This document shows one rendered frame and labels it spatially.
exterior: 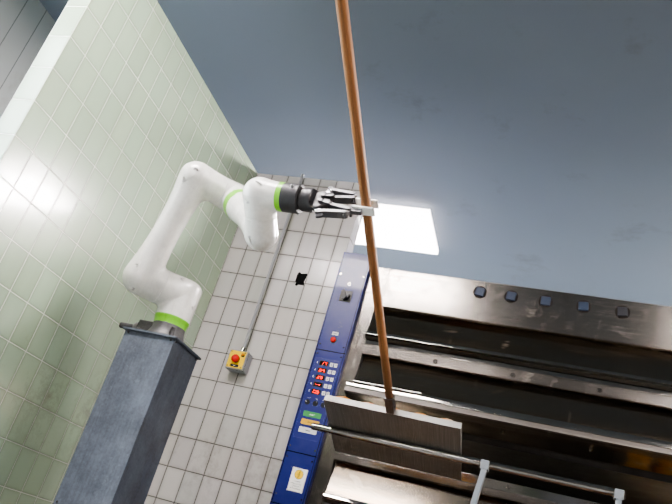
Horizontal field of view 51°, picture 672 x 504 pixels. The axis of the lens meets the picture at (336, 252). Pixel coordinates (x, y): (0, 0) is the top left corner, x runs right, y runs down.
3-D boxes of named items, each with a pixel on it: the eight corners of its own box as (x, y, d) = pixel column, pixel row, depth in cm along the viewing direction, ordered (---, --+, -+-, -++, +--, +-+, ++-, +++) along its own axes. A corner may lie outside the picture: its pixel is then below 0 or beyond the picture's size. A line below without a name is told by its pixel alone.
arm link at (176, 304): (140, 319, 259) (159, 273, 267) (178, 336, 265) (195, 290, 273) (153, 314, 248) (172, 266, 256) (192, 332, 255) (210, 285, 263)
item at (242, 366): (229, 371, 358) (235, 353, 362) (247, 375, 355) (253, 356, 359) (223, 366, 352) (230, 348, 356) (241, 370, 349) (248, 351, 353)
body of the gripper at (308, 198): (309, 200, 222) (336, 204, 219) (299, 217, 216) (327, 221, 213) (305, 181, 217) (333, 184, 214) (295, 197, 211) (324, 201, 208)
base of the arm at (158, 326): (109, 326, 254) (116, 310, 257) (129, 341, 267) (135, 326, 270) (172, 338, 246) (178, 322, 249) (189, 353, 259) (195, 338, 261)
